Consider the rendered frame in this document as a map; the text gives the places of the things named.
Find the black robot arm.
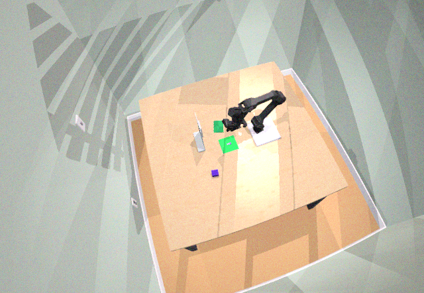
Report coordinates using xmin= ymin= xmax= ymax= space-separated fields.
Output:
xmin=228 ymin=90 xmax=286 ymax=134

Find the light grey flat panel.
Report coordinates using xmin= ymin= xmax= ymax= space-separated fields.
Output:
xmin=193 ymin=120 xmax=205 ymax=152

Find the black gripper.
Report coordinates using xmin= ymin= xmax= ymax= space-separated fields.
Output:
xmin=222 ymin=117 xmax=248 ymax=132

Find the green square marked area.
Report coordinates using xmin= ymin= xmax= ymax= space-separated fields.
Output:
xmin=218 ymin=135 xmax=239 ymax=154

